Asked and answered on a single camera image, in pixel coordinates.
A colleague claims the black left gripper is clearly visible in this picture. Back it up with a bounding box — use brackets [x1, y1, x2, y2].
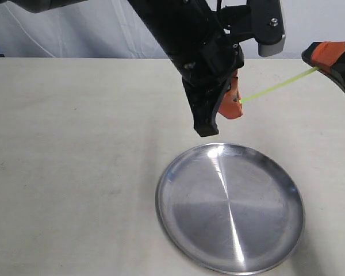
[172, 5, 253, 137]

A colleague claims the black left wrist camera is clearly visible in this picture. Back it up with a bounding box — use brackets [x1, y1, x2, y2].
[246, 0, 286, 58]

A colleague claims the round stainless steel plate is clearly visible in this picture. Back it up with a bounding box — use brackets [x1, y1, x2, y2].
[155, 143, 305, 275]

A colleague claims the green glow stick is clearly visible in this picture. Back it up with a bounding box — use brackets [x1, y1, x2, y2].
[239, 67, 319, 104]

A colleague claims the white backdrop curtain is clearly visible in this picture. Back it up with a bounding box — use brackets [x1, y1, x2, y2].
[0, 1, 345, 59]

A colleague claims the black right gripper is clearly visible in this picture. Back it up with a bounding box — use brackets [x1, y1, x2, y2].
[301, 41, 345, 93]

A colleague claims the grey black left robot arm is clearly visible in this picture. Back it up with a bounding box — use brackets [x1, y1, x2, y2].
[0, 1, 244, 137]

